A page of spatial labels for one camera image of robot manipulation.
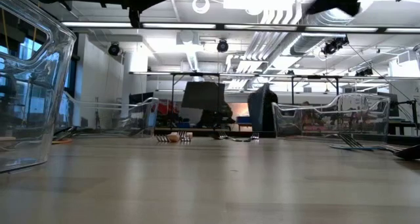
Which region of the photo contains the white ring lamp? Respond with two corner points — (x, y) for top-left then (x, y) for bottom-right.
(192, 0), (211, 14)

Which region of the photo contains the black ceiling light cluster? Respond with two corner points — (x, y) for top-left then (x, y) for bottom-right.
(321, 36), (349, 56)

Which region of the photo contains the black monitor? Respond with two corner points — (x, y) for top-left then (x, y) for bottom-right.
(129, 92), (154, 105)

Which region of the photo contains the black tripod stand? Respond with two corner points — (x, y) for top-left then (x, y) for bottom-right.
(390, 99), (420, 136)

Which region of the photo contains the dark grey board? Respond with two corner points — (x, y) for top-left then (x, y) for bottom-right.
(181, 81), (226, 112)

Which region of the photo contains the clear plastic bin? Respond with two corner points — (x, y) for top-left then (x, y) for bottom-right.
(60, 92), (160, 139)
(271, 93), (391, 143)
(412, 42), (420, 74)
(0, 0), (77, 174)

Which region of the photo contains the white LED light bar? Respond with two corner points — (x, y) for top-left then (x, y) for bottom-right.
(304, 26), (378, 33)
(385, 28), (420, 34)
(142, 22), (217, 30)
(62, 22), (134, 28)
(224, 24), (298, 31)

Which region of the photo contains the red tool cabinet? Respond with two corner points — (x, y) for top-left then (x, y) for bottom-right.
(157, 99), (180, 116)

